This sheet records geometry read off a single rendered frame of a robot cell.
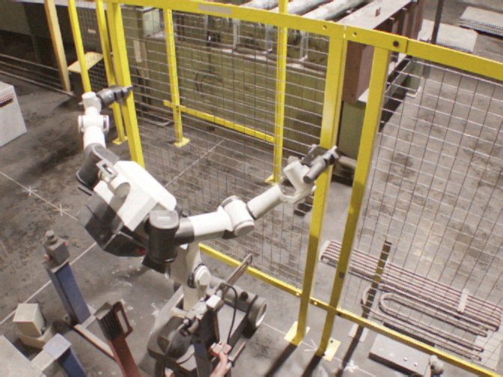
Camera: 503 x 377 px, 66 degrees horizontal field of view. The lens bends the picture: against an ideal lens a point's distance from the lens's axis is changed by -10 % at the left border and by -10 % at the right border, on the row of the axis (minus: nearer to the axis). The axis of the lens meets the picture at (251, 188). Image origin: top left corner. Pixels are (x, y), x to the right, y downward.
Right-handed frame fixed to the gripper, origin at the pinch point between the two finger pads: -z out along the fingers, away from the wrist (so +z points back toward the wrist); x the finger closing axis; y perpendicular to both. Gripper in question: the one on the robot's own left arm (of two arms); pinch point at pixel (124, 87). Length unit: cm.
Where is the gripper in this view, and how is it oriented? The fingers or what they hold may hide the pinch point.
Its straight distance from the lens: 229.8
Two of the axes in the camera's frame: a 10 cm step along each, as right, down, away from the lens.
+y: 0.0, 7.8, 6.2
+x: -8.5, -3.3, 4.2
